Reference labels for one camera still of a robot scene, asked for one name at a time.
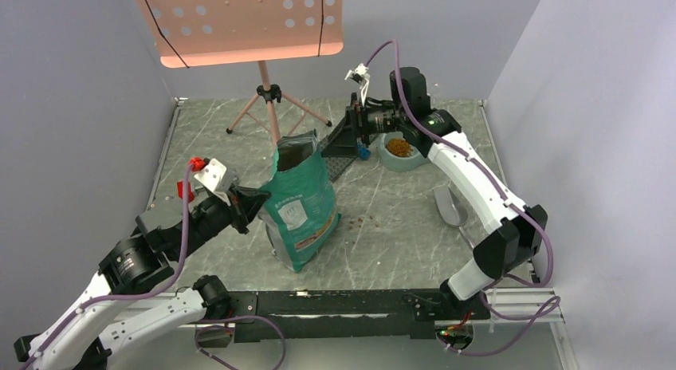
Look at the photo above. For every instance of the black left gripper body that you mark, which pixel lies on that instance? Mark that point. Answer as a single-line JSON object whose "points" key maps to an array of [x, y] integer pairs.
{"points": [[239, 218]]}

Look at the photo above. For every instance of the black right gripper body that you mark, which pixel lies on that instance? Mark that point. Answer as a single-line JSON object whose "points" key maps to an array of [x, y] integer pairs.
{"points": [[359, 116]]}

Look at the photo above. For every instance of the green pet food bag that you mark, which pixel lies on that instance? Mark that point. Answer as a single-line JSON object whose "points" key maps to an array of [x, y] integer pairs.
{"points": [[302, 211]]}

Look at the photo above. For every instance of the metal food scoop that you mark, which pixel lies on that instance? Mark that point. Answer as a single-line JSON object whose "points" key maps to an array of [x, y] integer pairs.
{"points": [[452, 212]]}

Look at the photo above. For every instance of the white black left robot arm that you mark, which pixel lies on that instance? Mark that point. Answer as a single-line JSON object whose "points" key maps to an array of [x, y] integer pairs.
{"points": [[89, 335]]}

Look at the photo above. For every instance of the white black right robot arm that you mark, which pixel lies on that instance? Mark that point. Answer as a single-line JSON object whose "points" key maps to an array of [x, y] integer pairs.
{"points": [[515, 229]]}

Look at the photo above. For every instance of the teal double pet bowl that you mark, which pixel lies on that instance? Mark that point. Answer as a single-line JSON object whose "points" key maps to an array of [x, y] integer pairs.
{"points": [[396, 164]]}

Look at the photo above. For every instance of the dark blue toy brick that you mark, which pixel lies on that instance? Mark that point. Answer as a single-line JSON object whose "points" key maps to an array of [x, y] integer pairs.
{"points": [[363, 152]]}

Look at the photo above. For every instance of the dark grey brick baseplate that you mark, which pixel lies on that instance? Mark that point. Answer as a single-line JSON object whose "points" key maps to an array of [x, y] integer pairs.
{"points": [[338, 164]]}

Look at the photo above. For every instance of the brown kibble in bowl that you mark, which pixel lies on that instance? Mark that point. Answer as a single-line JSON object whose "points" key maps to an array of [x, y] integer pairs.
{"points": [[399, 147]]}

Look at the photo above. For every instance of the red grey brick hammer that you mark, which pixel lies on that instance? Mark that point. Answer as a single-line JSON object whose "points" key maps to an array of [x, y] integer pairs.
{"points": [[185, 191]]}

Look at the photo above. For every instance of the spilled kibble on table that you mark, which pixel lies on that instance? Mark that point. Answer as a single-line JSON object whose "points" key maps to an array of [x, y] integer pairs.
{"points": [[364, 223]]}

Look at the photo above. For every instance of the pink music stand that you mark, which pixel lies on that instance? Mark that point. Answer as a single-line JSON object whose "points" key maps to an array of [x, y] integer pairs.
{"points": [[195, 33]]}

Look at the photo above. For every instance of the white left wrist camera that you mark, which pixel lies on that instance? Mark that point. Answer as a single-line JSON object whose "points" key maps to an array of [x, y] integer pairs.
{"points": [[214, 176]]}

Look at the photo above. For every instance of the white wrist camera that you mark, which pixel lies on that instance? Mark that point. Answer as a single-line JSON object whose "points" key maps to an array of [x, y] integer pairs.
{"points": [[214, 176], [361, 76]]}

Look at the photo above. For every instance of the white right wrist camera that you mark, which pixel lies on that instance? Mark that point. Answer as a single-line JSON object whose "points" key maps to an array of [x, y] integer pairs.
{"points": [[361, 76]]}

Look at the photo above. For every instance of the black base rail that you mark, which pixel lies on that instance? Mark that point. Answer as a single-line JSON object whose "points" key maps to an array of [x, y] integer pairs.
{"points": [[414, 313]]}

